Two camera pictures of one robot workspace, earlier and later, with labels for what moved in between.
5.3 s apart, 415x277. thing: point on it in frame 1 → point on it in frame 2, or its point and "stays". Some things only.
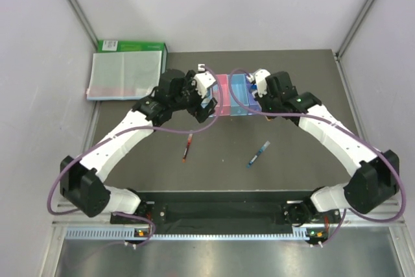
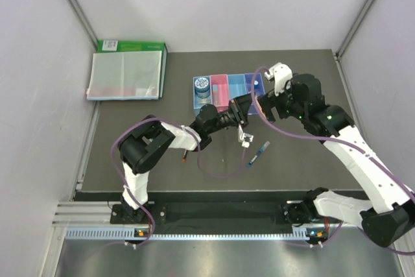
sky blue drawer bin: [240, 91] stays
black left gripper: [200, 113] → [239, 107]
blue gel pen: [258, 154] stays
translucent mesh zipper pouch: [124, 74] stays
